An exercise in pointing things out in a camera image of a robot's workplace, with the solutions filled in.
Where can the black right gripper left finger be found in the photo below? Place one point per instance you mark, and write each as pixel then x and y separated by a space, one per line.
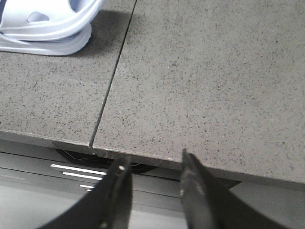
pixel 107 206

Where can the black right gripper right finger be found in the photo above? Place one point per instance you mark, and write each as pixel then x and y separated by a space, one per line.
pixel 208 204

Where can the light blue slipper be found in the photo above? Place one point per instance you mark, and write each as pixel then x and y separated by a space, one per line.
pixel 43 20
pixel 60 47

